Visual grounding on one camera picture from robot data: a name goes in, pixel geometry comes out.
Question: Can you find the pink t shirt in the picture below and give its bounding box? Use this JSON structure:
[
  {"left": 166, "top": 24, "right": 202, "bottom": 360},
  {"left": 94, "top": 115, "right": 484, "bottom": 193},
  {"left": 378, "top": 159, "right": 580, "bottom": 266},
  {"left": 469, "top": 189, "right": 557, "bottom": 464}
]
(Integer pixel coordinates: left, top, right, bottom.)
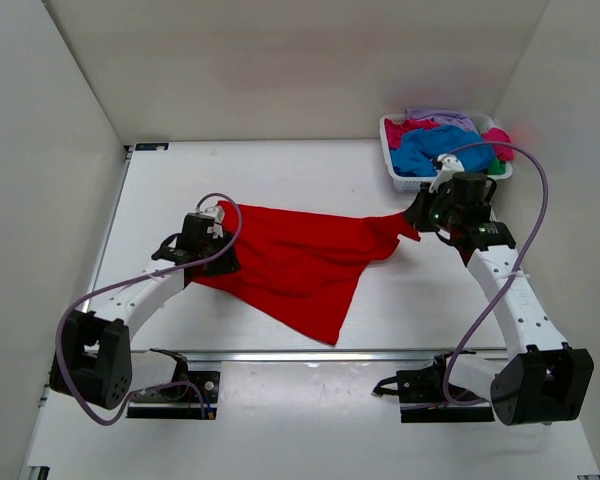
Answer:
[{"left": 382, "top": 119, "right": 513, "bottom": 162}]

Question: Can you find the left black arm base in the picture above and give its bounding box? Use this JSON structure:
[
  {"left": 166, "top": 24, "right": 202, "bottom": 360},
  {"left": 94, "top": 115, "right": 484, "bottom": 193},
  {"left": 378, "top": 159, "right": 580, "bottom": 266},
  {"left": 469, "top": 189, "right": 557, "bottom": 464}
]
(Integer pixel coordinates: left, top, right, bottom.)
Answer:
[{"left": 126, "top": 349, "right": 221, "bottom": 421}]

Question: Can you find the small dark label sticker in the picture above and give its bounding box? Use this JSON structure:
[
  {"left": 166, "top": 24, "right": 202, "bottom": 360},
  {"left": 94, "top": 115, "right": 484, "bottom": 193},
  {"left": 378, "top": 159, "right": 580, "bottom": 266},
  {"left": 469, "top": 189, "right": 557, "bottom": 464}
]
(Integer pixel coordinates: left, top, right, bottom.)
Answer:
[{"left": 134, "top": 142, "right": 169, "bottom": 151}]

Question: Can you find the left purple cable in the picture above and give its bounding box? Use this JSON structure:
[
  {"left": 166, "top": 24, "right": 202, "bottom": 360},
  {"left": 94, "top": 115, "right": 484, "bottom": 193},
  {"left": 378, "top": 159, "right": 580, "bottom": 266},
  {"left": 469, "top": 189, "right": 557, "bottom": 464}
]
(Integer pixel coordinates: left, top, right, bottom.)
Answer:
[{"left": 54, "top": 192, "right": 245, "bottom": 427}]

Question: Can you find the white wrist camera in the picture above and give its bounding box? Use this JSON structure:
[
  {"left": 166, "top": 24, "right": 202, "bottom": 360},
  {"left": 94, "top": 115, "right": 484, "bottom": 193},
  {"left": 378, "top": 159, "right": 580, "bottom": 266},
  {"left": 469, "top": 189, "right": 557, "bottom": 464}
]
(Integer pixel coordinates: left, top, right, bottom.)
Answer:
[
  {"left": 428, "top": 154, "right": 464, "bottom": 193},
  {"left": 195, "top": 205, "right": 225, "bottom": 239}
]

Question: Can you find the white plastic laundry basket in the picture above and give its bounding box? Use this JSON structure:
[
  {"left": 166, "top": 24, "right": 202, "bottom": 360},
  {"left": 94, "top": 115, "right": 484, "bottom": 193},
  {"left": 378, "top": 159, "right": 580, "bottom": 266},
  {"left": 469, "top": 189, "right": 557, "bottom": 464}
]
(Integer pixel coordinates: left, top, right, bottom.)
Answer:
[{"left": 379, "top": 112, "right": 514, "bottom": 192}]

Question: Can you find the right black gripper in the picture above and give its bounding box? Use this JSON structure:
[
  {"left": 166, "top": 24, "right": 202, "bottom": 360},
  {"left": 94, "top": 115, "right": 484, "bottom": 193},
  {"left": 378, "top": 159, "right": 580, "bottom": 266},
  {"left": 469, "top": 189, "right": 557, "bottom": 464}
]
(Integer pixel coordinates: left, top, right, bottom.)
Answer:
[{"left": 402, "top": 184, "right": 459, "bottom": 234}]

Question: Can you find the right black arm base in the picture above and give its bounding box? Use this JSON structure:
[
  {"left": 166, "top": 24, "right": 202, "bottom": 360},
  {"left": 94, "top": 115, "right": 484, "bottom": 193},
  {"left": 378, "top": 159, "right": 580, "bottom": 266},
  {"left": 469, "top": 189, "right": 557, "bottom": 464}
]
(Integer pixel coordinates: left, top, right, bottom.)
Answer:
[{"left": 372, "top": 355, "right": 495, "bottom": 424}]

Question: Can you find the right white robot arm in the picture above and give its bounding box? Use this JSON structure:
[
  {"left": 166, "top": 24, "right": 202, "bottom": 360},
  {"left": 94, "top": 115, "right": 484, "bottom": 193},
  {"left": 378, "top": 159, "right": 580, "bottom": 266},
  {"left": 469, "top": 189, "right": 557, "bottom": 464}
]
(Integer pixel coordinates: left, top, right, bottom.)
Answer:
[{"left": 405, "top": 172, "right": 594, "bottom": 426}]

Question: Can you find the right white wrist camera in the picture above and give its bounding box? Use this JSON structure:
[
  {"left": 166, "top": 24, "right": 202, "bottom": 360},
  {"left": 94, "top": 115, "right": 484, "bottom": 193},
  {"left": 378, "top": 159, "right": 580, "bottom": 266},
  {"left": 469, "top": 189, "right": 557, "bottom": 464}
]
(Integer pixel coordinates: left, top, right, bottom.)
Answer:
[{"left": 428, "top": 154, "right": 464, "bottom": 193}]

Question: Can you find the lavender t shirt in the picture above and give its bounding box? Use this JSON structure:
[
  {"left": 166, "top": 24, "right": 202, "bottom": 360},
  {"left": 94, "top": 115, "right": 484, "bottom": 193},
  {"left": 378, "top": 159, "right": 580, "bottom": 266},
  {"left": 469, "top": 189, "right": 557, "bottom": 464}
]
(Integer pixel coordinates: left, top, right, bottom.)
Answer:
[{"left": 405, "top": 107, "right": 479, "bottom": 133}]

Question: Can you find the green t shirt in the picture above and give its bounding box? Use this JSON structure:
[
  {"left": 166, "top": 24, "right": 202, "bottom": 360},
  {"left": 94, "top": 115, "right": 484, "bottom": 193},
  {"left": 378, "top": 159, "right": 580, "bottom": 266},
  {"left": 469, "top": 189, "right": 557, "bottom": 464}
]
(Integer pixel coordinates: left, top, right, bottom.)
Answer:
[{"left": 486, "top": 158, "right": 506, "bottom": 176}]

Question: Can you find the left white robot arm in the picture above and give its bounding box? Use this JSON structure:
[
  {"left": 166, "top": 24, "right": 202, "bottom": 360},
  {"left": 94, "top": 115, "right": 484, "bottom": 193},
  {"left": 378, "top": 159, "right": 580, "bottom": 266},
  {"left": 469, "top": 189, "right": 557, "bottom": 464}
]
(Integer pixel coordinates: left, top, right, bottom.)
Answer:
[{"left": 49, "top": 206, "right": 240, "bottom": 410}]

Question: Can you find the red t shirt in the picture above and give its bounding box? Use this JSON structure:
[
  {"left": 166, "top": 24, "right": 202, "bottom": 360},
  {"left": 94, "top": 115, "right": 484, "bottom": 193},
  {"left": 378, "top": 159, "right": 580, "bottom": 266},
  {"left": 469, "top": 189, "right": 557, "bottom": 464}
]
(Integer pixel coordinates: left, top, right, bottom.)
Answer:
[{"left": 195, "top": 201, "right": 420, "bottom": 345}]

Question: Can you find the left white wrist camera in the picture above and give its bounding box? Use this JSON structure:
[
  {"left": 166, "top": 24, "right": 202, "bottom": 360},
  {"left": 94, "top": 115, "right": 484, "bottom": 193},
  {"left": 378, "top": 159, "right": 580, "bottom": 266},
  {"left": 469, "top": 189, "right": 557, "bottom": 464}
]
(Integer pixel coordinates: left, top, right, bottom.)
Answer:
[{"left": 195, "top": 205, "right": 225, "bottom": 239}]

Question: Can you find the blue t shirt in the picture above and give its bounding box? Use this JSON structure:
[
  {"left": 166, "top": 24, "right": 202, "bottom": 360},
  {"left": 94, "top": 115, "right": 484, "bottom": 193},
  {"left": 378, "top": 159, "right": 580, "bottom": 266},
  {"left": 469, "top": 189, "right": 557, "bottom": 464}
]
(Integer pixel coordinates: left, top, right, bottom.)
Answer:
[{"left": 390, "top": 125, "right": 496, "bottom": 177}]

